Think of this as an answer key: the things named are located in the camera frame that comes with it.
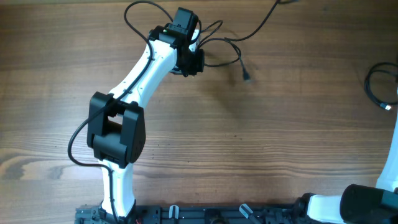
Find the black thin USB cable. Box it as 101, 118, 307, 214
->
197, 0, 299, 82

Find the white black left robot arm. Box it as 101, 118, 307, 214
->
87, 7, 204, 223

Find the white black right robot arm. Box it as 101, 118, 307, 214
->
305, 127, 397, 223

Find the black USB cable gold plug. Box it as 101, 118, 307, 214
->
363, 62, 397, 111

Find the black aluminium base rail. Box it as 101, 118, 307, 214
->
75, 204, 315, 224

